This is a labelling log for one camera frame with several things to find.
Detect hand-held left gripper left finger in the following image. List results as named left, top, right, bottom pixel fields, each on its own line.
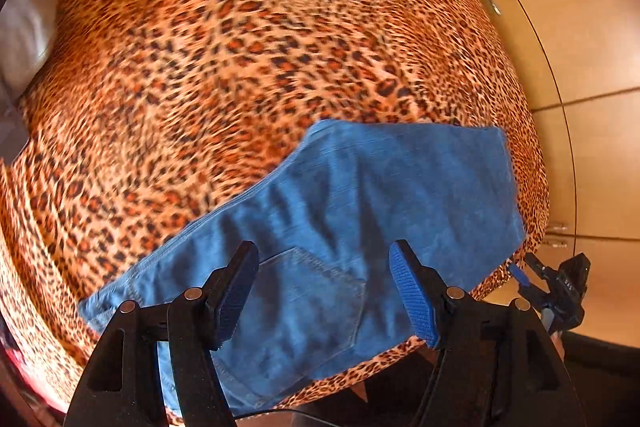
left=62, top=240, right=260, bottom=427

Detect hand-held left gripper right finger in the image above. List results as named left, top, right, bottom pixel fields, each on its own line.
left=388, top=239, right=587, bottom=427

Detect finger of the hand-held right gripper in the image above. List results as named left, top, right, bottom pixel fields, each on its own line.
left=509, top=263, right=548, bottom=308
left=523, top=253, right=556, bottom=280

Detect blue denim pants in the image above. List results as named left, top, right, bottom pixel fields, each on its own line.
left=78, top=119, right=527, bottom=412

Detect wooden wardrobe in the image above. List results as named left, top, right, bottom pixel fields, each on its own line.
left=407, top=0, right=640, bottom=350

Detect leopard print bed sheet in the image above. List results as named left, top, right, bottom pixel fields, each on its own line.
left=0, top=0, right=551, bottom=425

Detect grey cloth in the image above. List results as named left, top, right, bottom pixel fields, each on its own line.
left=0, top=82, right=30, bottom=162

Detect white pillow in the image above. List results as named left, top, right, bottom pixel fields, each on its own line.
left=0, top=0, right=86, bottom=95

